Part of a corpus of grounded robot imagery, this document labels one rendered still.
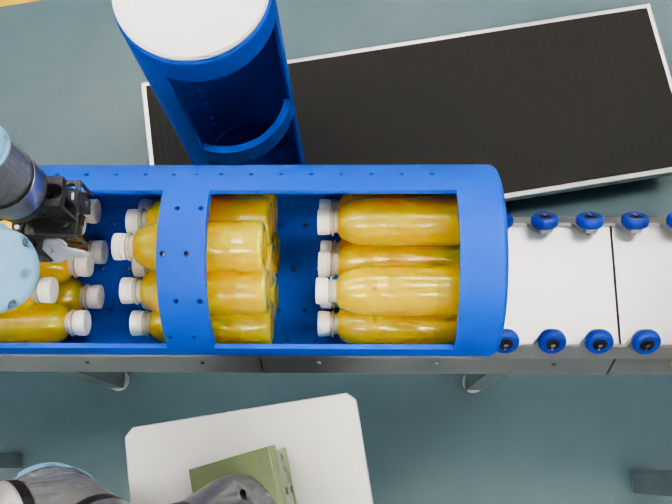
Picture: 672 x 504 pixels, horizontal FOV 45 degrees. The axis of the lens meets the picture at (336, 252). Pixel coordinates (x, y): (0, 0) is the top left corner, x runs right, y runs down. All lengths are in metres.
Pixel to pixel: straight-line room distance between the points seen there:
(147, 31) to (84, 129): 1.17
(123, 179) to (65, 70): 1.56
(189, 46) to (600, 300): 0.81
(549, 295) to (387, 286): 0.36
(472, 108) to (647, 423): 0.99
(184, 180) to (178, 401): 1.25
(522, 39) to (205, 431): 1.67
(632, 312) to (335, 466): 0.59
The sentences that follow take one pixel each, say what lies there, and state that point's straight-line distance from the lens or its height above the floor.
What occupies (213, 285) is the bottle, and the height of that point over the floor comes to 1.15.
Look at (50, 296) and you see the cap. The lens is 1.25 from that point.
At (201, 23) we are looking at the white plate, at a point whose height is 1.04.
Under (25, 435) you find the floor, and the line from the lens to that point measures 2.46.
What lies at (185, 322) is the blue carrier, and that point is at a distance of 1.14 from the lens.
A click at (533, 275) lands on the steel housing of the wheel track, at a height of 0.93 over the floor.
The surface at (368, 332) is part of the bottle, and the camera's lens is 1.20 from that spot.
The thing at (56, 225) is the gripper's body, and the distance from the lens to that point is 1.04.
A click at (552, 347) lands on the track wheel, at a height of 0.96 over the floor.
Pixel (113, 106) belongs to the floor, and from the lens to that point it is 2.62.
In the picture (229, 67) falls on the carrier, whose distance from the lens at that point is 1.48.
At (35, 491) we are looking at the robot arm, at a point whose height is 1.34.
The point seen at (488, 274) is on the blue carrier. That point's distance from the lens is 1.09.
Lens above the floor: 2.27
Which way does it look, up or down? 75 degrees down
